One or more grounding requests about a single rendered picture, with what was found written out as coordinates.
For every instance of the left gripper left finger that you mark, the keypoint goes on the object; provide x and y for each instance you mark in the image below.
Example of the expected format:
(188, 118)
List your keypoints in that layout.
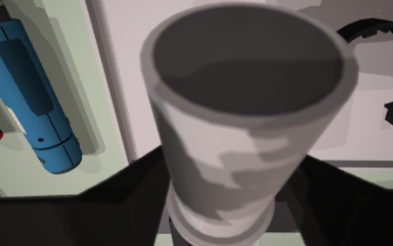
(123, 210)

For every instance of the grey hollow tube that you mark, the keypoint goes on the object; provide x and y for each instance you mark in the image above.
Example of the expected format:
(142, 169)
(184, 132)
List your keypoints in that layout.
(240, 92)

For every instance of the blue screwdriver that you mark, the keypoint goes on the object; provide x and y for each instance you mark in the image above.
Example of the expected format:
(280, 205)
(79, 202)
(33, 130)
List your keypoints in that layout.
(29, 96)

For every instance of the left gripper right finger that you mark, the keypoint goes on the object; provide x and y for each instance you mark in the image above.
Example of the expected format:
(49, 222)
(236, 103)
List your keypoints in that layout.
(334, 208)

